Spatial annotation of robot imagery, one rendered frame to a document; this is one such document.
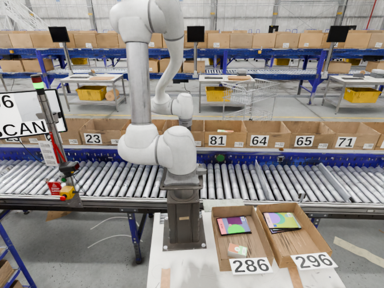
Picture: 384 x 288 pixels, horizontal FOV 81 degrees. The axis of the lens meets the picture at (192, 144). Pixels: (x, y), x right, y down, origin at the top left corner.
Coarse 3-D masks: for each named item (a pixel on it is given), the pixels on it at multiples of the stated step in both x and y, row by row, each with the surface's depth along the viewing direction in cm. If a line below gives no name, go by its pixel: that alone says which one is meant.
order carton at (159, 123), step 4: (128, 120) 231; (152, 120) 233; (156, 120) 233; (160, 120) 233; (164, 120) 233; (128, 124) 230; (156, 124) 235; (160, 124) 235; (164, 124) 235; (124, 128) 218; (160, 128) 237; (124, 132) 209; (160, 132) 208
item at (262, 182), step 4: (256, 160) 207; (256, 164) 205; (256, 168) 205; (256, 172) 205; (260, 172) 192; (260, 176) 191; (260, 180) 191; (264, 180) 180; (264, 184) 179; (264, 188) 179; (264, 192) 179; (268, 192) 168; (268, 196) 169
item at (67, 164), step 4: (64, 164) 151; (68, 164) 151; (72, 164) 150; (76, 164) 152; (60, 168) 150; (64, 168) 149; (68, 168) 149; (72, 168) 150; (76, 168) 151; (64, 172) 151; (68, 172) 153; (72, 172) 154; (68, 176) 154
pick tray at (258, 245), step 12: (216, 216) 152; (228, 216) 153; (252, 216) 151; (216, 228) 144; (252, 228) 144; (216, 240) 129; (228, 240) 136; (240, 240) 136; (252, 240) 136; (264, 240) 130; (252, 252) 129; (264, 252) 129; (228, 264) 117
